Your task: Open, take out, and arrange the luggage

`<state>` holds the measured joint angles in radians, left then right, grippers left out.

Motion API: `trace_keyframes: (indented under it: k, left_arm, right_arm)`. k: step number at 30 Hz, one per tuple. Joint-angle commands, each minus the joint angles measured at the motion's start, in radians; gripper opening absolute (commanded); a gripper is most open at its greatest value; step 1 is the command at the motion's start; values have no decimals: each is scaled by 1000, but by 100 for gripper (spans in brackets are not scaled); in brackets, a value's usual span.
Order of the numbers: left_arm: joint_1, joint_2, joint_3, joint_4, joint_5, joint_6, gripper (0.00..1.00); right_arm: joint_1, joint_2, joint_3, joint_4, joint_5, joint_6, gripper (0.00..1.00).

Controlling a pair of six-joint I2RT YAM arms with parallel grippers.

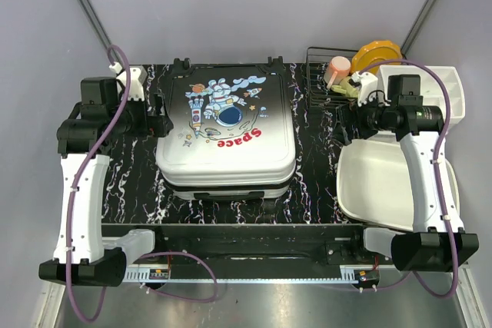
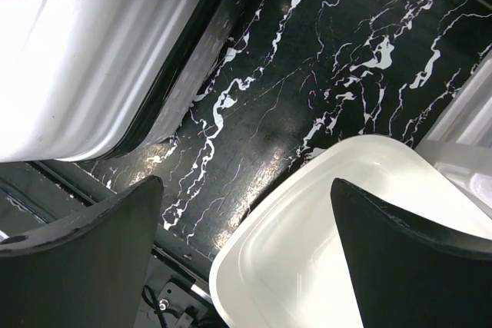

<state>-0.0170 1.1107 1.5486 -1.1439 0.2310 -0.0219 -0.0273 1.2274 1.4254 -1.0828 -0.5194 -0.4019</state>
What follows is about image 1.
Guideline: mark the yellow plate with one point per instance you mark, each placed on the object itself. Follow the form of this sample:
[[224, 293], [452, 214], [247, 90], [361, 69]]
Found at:
[[375, 51]]

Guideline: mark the pink plastic cup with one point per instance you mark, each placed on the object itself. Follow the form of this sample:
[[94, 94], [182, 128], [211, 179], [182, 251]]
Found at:
[[338, 68]]

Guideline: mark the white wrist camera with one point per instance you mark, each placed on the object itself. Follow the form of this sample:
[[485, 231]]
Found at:
[[368, 83], [138, 77]]

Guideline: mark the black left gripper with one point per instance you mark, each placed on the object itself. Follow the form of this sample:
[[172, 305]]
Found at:
[[153, 125]]

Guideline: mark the white black space suitcase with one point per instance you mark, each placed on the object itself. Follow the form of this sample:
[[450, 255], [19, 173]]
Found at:
[[233, 136]]

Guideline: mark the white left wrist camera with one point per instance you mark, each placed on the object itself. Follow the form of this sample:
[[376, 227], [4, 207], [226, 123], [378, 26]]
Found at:
[[138, 77]]

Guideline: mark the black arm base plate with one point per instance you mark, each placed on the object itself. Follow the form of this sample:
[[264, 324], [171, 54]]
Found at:
[[326, 243]]

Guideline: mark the white plastic basin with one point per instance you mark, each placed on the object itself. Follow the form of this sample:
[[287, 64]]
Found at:
[[407, 186]]

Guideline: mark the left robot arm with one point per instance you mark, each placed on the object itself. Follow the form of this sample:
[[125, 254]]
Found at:
[[85, 141]]

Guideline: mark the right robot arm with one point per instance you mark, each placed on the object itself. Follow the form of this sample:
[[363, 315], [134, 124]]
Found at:
[[438, 241]]

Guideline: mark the green plastic cup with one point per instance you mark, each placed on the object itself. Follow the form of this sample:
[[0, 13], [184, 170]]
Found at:
[[347, 87]]

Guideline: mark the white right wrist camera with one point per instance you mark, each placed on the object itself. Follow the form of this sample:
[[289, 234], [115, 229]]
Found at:
[[368, 83]]

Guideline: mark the aluminium rail frame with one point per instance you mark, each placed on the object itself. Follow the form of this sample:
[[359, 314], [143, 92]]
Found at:
[[293, 293]]

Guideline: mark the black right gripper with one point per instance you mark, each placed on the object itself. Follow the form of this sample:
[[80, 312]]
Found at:
[[347, 114]]

